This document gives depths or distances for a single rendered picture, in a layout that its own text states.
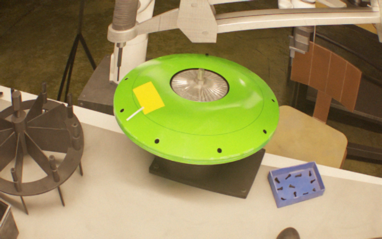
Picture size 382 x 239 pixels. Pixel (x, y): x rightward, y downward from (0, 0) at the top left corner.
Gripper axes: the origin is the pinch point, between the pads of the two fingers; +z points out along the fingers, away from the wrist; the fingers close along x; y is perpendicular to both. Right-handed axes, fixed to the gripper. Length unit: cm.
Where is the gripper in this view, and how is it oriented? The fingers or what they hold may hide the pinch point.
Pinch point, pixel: (290, 60)
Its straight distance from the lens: 126.7
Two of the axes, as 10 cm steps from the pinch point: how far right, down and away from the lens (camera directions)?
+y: 9.8, 1.9, -1.1
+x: 2.0, -6.1, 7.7
